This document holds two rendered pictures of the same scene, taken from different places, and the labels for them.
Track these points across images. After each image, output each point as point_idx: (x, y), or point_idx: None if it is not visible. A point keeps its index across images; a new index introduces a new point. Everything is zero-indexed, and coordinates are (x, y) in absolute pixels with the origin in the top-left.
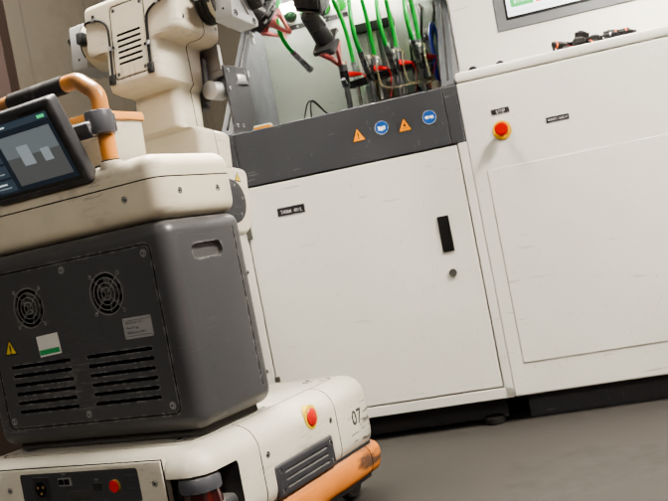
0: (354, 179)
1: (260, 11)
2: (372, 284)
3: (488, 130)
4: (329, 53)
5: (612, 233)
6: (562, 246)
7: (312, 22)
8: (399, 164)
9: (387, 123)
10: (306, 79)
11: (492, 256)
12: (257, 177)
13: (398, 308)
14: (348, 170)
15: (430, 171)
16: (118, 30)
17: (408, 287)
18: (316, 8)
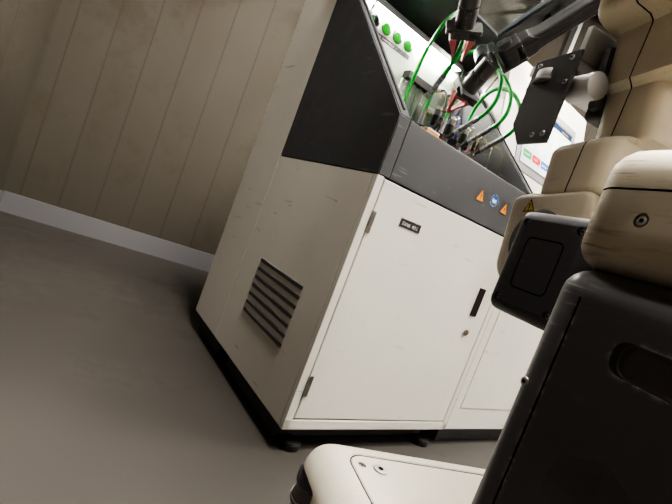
0: (459, 228)
1: (474, 24)
2: (421, 320)
3: None
4: (471, 103)
5: (533, 340)
6: (514, 338)
7: (492, 72)
8: (486, 235)
9: (498, 200)
10: None
11: (486, 330)
12: (405, 177)
13: (425, 346)
14: (460, 219)
15: (496, 252)
16: None
17: (438, 332)
18: (511, 67)
